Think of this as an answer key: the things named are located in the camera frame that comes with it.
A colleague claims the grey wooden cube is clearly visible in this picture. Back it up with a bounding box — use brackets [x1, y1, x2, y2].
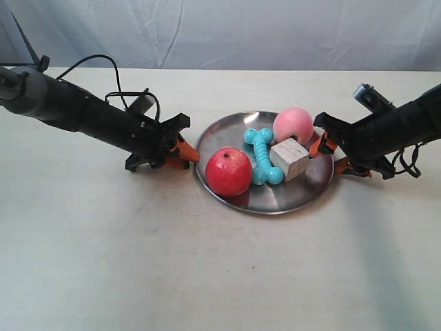
[269, 138, 309, 182]

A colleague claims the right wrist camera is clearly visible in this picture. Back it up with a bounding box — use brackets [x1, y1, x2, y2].
[353, 83, 396, 114]

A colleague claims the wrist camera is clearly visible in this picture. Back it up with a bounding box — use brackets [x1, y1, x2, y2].
[353, 83, 396, 114]
[128, 88, 156, 114]

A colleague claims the turquoise rubber bone toy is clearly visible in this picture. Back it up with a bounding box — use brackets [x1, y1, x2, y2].
[244, 128, 284, 185]

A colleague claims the pink toy peach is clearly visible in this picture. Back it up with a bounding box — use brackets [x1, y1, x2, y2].
[273, 107, 314, 145]

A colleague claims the round steel plate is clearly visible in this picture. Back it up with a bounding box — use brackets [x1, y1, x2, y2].
[194, 110, 334, 215]

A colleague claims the white backdrop cloth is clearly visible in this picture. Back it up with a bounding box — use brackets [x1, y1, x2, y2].
[2, 1, 440, 71]

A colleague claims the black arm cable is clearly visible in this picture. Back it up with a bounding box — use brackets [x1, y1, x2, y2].
[54, 54, 161, 123]
[391, 141, 423, 179]

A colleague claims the red toy apple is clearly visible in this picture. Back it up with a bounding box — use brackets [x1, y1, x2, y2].
[205, 146, 253, 197]

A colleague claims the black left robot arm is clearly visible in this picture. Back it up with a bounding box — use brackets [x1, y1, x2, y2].
[1, 66, 200, 172]

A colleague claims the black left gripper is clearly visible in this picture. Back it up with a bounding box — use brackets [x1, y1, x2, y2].
[125, 113, 200, 172]

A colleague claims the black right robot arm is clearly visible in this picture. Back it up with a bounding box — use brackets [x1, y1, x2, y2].
[309, 83, 440, 180]

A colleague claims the dark stand leg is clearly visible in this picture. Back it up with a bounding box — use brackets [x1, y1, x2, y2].
[1, 2, 39, 66]

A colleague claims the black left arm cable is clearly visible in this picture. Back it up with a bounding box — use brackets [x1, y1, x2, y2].
[54, 54, 161, 123]

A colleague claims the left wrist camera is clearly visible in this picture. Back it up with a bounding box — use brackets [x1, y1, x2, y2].
[128, 88, 156, 114]

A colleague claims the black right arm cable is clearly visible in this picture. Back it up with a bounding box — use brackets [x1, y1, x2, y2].
[391, 141, 423, 179]

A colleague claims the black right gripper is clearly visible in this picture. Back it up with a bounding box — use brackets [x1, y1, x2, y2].
[309, 112, 393, 179]

